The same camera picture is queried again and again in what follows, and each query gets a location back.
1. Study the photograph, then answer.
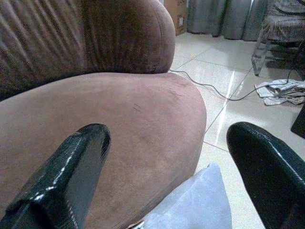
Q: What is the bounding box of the thin grey floor cable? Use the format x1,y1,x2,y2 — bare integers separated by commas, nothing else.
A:
169,69,294,101

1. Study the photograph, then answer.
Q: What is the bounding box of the crumpled white floor cloth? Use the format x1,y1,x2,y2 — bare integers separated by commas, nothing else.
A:
254,79,305,106

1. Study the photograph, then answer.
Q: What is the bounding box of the grey pillow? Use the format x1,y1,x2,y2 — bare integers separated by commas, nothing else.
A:
142,163,233,229

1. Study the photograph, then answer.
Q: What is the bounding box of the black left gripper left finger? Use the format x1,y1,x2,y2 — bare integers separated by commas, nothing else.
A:
0,123,112,229

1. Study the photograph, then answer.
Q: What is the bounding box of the covered chair with clear legs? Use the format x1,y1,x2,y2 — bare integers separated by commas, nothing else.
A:
251,0,305,81

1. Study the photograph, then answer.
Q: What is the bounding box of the brown round sofa chair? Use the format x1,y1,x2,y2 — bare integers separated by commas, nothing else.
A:
0,0,207,229

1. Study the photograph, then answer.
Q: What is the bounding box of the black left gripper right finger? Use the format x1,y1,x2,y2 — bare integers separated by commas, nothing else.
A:
226,121,305,229

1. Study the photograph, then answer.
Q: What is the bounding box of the grey curtain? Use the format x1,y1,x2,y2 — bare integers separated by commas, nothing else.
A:
186,0,269,41

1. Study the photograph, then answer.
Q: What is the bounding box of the brown cardboard box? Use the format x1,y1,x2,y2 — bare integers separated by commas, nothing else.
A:
163,0,188,36

